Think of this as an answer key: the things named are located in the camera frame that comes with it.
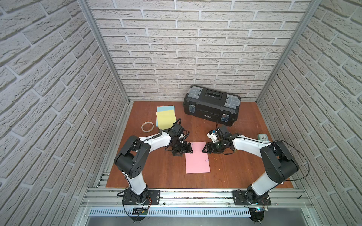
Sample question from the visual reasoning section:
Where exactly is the pink paper sheet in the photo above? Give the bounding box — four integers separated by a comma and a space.
185, 142, 210, 174

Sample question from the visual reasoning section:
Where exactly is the yellow paper sheet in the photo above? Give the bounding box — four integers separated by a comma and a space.
156, 110, 176, 130

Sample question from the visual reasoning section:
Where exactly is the light blue paper sheet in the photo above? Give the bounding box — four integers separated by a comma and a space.
156, 105, 176, 127

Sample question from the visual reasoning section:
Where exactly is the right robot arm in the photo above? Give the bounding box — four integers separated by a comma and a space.
202, 126, 299, 198

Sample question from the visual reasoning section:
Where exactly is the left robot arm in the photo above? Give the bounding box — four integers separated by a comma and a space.
114, 118, 193, 199

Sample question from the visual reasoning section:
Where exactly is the small teal alarm clock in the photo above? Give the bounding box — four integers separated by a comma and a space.
257, 134, 269, 142

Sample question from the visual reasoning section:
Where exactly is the clear tape roll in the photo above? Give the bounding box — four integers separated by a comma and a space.
141, 121, 155, 133

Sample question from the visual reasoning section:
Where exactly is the black plastic toolbox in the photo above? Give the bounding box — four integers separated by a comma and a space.
183, 85, 241, 126

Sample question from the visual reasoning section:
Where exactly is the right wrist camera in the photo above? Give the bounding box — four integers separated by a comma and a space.
207, 128, 221, 143

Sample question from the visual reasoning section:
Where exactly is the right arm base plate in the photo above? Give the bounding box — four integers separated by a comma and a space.
232, 189, 272, 206

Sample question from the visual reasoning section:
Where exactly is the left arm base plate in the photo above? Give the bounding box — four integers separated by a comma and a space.
122, 189, 161, 205

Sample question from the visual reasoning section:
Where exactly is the aluminium front rail frame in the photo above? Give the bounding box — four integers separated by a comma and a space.
81, 188, 313, 218

